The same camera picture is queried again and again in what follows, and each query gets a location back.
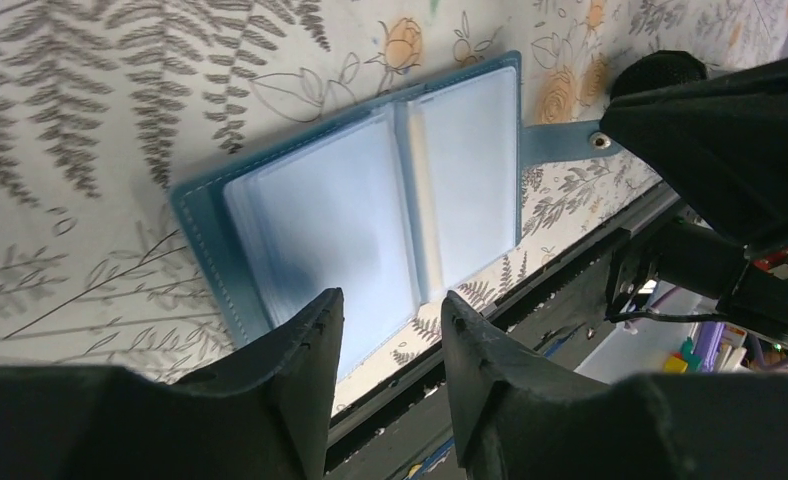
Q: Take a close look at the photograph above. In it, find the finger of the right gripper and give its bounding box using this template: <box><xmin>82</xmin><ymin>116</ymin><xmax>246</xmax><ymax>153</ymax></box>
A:
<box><xmin>599</xmin><ymin>58</ymin><xmax>788</xmax><ymax>246</ymax></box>

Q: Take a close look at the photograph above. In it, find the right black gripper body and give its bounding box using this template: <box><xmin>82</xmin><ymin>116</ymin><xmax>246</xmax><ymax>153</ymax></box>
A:
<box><xmin>606</xmin><ymin>220</ymin><xmax>788</xmax><ymax>343</ymax></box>

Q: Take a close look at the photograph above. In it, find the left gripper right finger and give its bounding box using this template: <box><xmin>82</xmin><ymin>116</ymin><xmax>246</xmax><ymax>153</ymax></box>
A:
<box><xmin>440</xmin><ymin>291</ymin><xmax>788</xmax><ymax>480</ymax></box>

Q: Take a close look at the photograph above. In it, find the blue card holder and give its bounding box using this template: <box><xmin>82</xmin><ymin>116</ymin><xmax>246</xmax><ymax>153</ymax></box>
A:
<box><xmin>169</xmin><ymin>51</ymin><xmax>620</xmax><ymax>378</ymax></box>

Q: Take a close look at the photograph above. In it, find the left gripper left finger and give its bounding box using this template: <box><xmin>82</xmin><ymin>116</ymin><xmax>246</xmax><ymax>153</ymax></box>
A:
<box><xmin>0</xmin><ymin>288</ymin><xmax>344</xmax><ymax>479</ymax></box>

